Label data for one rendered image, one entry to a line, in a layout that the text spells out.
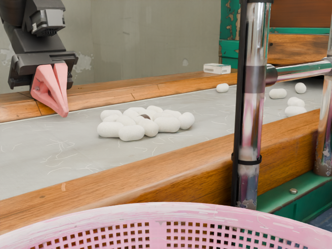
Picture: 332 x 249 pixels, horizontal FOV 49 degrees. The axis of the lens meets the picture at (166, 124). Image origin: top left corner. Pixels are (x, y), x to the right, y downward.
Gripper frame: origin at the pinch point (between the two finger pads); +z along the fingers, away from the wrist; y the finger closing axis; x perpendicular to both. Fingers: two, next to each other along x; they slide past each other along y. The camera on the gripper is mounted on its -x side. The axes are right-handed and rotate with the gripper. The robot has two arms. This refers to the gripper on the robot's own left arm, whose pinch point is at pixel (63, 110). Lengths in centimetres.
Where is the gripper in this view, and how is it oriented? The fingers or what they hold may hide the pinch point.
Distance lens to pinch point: 57.0
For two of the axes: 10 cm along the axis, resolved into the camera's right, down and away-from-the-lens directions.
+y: 7.7, -1.8, 6.2
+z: 4.9, 7.8, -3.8
